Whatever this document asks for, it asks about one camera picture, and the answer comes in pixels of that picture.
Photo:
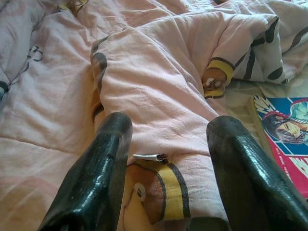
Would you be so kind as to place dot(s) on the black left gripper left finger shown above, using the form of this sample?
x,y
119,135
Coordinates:
x,y
91,183

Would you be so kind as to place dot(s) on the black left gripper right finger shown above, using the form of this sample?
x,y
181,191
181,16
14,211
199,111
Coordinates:
x,y
252,180

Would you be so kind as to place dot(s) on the colourful comic book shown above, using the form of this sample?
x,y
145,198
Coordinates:
x,y
286,125

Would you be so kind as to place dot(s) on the pink cartoon print duvet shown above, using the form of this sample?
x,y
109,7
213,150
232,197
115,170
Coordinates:
x,y
154,84

